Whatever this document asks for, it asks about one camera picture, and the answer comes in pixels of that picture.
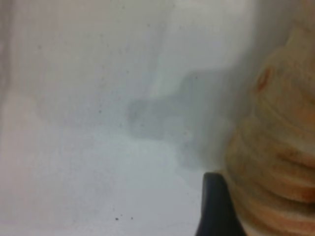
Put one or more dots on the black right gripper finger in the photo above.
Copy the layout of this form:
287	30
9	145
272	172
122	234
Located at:
216	209

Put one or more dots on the ridged golden bread loaf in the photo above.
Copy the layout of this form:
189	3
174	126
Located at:
270	147

